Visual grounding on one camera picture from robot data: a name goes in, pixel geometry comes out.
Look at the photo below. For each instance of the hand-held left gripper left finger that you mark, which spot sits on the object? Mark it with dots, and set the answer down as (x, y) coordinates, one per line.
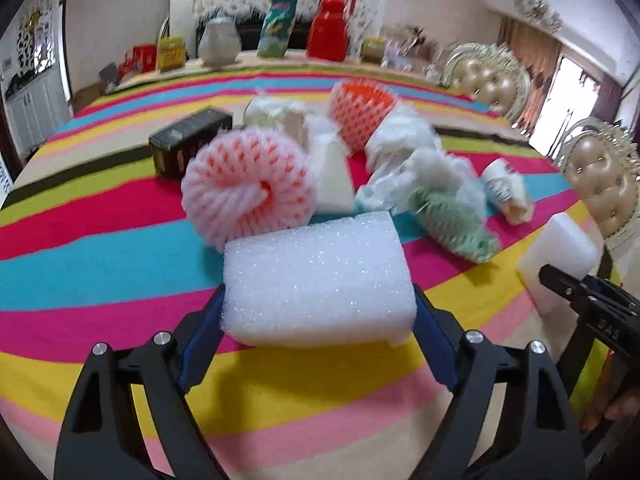
(200, 340)

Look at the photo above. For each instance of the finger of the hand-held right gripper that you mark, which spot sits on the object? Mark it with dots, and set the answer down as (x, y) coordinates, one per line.
(600, 305)

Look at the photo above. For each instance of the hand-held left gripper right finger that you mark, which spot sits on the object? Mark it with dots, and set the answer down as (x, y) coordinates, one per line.
(435, 345)

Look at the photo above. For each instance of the small white foam block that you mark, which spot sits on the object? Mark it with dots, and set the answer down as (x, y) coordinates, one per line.
(555, 245)

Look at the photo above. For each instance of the green foam fruit net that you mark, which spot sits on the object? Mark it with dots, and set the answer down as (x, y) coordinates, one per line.
(450, 220)

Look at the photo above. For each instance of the large white foam block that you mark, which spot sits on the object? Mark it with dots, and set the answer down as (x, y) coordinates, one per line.
(320, 280)

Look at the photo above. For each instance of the white paper cup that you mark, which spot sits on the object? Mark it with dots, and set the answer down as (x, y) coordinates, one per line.
(505, 185)

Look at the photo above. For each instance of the pink foam fruit net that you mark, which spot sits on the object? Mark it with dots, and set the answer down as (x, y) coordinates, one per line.
(235, 180)

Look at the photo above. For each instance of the black cardboard box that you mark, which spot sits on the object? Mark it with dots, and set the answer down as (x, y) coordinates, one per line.
(185, 140)

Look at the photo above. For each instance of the white foam wedge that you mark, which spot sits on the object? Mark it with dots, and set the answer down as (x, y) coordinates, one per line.
(330, 170)

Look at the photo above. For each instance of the white plastic bag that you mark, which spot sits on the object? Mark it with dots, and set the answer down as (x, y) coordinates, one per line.
(400, 135)

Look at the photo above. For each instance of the white tissue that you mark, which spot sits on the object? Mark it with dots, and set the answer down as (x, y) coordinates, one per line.
(270, 112)

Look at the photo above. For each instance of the orange and pink foam net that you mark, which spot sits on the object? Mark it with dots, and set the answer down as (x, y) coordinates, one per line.
(357, 110)

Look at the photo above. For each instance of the beige tufted dining chair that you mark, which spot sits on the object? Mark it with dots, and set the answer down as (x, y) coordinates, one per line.
(487, 80)
(600, 180)

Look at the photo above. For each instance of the striped colourful tablecloth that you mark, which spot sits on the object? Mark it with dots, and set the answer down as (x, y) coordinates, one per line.
(100, 260)

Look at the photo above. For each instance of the bright window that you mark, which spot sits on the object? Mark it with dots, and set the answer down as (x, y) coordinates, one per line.
(570, 105)

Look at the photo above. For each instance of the brown curtain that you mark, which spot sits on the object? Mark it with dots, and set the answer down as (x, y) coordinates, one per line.
(530, 70)

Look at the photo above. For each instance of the white low cabinet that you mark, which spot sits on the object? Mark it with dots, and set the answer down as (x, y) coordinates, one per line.
(35, 110)

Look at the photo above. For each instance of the yellow lidded jar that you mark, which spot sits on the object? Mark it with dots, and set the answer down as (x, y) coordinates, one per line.
(171, 55)

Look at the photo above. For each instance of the red box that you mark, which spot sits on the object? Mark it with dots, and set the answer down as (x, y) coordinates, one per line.
(145, 57)

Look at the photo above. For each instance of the white ceramic teapot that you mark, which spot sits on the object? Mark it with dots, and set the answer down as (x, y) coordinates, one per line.
(217, 42)

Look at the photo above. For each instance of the crystal chandelier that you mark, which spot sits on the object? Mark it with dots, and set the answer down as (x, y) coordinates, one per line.
(537, 10)

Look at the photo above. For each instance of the amber glass jar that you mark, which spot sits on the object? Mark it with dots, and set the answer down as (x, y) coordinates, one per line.
(372, 50)

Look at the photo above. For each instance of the dark sideboard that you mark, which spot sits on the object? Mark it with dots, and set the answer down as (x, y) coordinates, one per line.
(300, 35)

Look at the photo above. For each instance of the green floral vase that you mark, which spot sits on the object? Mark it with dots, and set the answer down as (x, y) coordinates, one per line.
(277, 25)

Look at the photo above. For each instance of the red thermos jug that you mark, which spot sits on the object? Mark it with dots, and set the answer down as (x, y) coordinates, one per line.
(327, 35)

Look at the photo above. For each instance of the white lace runner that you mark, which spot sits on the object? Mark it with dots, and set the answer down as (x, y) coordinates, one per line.
(230, 2)

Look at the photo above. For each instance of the white lattice screen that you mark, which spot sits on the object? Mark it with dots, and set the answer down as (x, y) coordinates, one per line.
(377, 0)

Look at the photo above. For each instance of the white lattice wall panel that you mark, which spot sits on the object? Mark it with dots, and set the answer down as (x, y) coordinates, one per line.
(37, 25)

